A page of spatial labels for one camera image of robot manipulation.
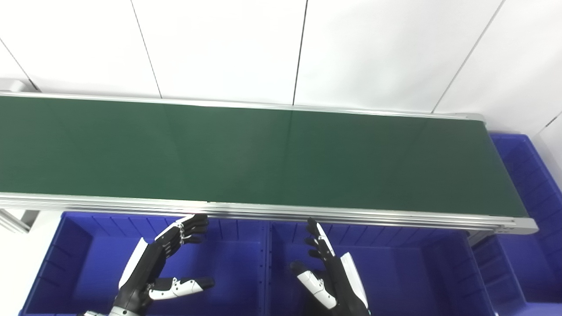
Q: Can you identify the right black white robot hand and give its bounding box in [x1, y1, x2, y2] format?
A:
[290, 218, 370, 316]

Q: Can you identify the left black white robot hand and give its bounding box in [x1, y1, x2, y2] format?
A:
[113, 214, 216, 314]

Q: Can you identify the blue plastic bin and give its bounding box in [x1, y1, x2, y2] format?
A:
[472, 133, 562, 316]
[20, 212, 270, 316]
[265, 221, 499, 316]

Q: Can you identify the aluminium conveyor leg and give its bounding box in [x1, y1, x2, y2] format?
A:
[0, 209, 40, 233]

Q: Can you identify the green conveyor belt aluminium frame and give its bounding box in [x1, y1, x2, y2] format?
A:
[0, 79, 539, 234]

